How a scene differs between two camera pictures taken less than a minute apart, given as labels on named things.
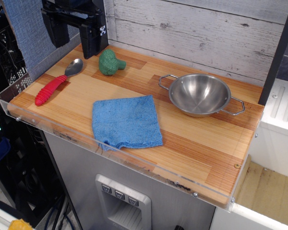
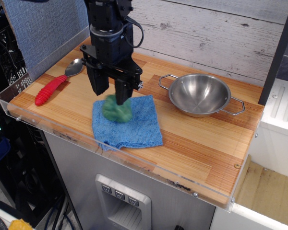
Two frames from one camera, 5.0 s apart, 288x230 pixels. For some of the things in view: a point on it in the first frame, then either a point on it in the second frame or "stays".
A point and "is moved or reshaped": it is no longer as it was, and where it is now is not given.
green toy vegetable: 108,63 is moved or reshaped
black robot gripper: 89,15 → 112,49
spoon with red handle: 73,68 stays
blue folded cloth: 128,122 stays
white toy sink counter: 267,199 stays
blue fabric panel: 33,35 stays
